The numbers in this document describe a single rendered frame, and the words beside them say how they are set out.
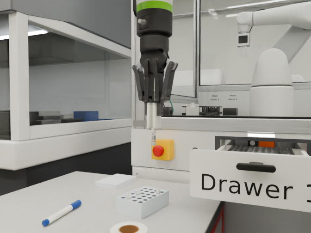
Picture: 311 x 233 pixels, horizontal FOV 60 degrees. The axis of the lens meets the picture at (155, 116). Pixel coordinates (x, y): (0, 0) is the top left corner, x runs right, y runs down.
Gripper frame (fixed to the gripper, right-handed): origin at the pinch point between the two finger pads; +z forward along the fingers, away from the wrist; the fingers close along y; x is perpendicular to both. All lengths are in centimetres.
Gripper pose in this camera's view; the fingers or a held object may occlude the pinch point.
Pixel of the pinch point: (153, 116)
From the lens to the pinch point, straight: 70.0
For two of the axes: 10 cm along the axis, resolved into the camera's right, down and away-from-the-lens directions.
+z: 0.0, 10.0, 0.4
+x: 5.7, -0.3, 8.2
